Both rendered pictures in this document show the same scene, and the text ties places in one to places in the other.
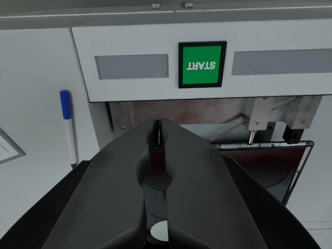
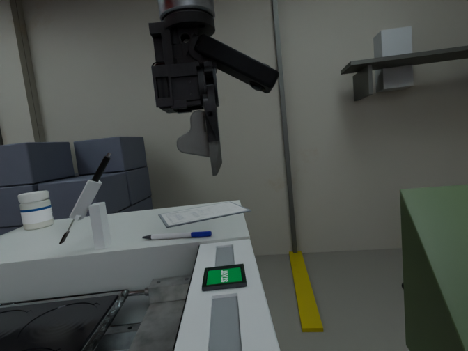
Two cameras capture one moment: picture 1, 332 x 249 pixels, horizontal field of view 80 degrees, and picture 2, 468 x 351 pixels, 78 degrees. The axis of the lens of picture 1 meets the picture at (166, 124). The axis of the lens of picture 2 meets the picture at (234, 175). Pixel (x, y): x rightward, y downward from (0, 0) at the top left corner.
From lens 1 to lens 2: 0.42 m
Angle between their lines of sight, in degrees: 85
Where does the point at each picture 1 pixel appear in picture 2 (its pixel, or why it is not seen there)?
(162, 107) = (166, 320)
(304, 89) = not seen: outside the picture
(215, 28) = (255, 280)
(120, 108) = (180, 280)
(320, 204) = not seen: outside the picture
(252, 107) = not seen: outside the picture
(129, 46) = (239, 253)
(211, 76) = (213, 281)
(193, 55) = (233, 271)
